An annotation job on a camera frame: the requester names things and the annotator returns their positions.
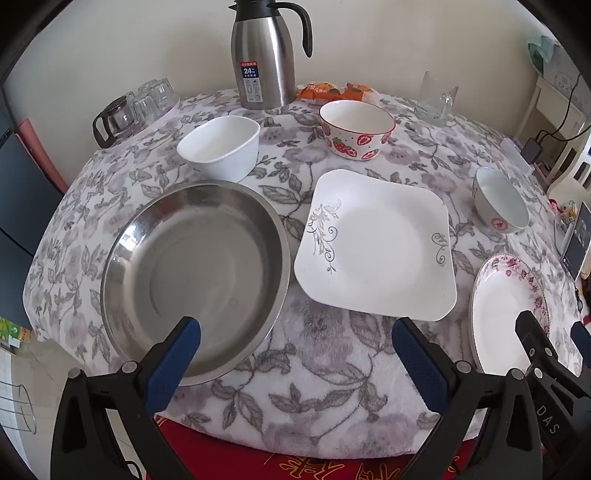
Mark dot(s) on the clear glass tray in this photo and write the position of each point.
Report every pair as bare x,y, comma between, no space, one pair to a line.
168,107

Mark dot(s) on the small plush toy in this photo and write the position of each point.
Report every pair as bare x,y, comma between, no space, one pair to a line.
567,210

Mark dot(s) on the white printed box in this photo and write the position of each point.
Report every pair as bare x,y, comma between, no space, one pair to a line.
564,76

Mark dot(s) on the strawberry print bowl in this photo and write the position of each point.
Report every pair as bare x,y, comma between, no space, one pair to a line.
355,134

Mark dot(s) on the dark blue cabinet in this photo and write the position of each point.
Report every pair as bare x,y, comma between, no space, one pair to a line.
25,217

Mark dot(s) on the stainless steel thermos jug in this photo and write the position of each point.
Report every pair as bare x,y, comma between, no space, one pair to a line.
263,55

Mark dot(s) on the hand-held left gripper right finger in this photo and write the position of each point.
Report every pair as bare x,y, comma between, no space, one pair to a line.
422,364

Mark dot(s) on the white wooden furniture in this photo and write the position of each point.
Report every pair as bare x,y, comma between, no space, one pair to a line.
538,110

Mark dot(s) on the small clear drinking glass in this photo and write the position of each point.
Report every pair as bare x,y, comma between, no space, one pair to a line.
144,108
161,91

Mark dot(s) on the white bowl with red mark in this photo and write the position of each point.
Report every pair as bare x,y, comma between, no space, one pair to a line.
498,203

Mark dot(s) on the red embroidered cloth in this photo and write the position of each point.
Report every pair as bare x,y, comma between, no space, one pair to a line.
295,464

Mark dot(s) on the clear glass mug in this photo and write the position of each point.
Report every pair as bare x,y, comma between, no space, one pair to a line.
431,104

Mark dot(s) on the pink board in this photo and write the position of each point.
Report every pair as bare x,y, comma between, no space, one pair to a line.
44,152

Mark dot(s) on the orange snack packet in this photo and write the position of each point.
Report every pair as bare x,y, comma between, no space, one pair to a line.
360,92
318,91

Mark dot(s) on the stainless steel basin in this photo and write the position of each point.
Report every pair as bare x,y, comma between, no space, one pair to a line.
194,281

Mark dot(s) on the smartphone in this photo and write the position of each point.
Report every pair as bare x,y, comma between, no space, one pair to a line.
577,244

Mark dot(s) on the white square bowl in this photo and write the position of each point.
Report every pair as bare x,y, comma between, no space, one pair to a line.
219,147

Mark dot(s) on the teal cloth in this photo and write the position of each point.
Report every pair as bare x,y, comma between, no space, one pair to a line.
542,48

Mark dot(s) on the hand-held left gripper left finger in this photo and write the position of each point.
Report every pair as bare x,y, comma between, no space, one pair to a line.
178,360

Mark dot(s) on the pink floral round plate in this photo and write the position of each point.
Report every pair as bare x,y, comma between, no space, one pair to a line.
496,323

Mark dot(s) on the white square plate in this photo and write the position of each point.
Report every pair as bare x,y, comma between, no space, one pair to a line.
374,249

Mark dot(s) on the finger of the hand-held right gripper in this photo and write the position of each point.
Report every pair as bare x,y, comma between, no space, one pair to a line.
581,334
531,337

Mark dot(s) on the black charger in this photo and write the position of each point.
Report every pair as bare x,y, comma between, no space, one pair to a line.
531,150

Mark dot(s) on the green box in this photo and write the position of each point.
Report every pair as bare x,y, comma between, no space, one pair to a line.
11,334

